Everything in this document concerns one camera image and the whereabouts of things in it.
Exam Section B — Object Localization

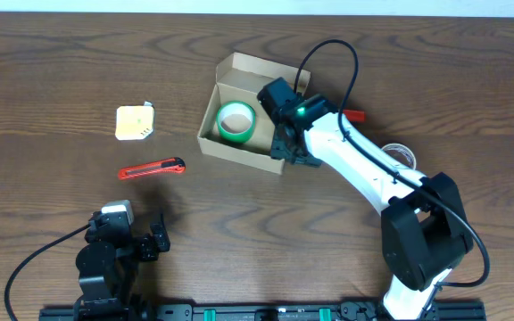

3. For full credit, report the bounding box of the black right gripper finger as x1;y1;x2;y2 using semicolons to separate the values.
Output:
270;125;294;161
293;151;322;168

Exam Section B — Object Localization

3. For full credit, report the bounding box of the green tape roll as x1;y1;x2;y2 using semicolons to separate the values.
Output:
216;101;256;144

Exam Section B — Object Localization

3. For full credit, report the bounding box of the white masking tape roll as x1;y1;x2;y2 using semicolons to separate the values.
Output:
381;143;417;169

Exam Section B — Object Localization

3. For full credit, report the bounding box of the yellow sticky note pad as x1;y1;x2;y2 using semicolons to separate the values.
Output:
115;101;155;141

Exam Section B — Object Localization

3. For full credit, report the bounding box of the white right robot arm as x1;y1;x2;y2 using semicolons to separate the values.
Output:
257;78;473;320

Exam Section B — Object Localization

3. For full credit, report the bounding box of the open cardboard box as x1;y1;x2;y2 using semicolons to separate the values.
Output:
197;53;311;174

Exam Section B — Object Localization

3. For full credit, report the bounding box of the red utility knife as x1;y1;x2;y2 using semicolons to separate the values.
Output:
118;157;186;180

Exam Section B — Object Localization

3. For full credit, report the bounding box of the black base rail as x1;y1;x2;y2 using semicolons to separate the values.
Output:
38;300;488;321

